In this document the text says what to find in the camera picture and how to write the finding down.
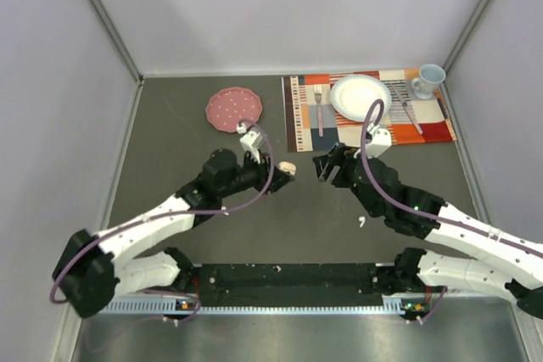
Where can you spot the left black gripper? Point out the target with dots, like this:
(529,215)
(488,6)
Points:
(263,171)

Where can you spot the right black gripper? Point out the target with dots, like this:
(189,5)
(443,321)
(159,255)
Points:
(344,156)

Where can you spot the white earbud charging case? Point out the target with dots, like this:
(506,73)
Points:
(287,168)

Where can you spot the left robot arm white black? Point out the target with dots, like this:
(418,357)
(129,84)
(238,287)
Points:
(95,268)

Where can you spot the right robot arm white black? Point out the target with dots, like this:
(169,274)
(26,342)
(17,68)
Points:
(496,263)

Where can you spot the patchwork colourful placemat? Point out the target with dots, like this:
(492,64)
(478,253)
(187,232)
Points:
(302,124)

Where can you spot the white paper plate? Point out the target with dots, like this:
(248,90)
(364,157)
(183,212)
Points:
(353,95)

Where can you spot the pink polka dot plate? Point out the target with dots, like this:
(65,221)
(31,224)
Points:
(229,106)

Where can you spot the light blue mug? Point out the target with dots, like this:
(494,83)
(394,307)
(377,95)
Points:
(428,79)

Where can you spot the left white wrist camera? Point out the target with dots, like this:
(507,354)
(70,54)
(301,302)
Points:
(252,140)

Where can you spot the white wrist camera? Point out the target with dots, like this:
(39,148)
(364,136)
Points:
(378,140)
(252,140)

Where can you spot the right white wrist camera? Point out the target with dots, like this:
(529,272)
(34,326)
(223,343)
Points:
(378,140)

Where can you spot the pink handled fork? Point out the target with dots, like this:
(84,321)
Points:
(318,100)

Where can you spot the pink handled knife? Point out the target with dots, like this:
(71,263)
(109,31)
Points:
(407,109)

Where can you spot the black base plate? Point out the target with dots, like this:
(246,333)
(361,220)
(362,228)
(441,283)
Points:
(285,285)

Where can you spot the grey slotted cable duct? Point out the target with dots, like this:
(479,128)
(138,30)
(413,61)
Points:
(182,306)

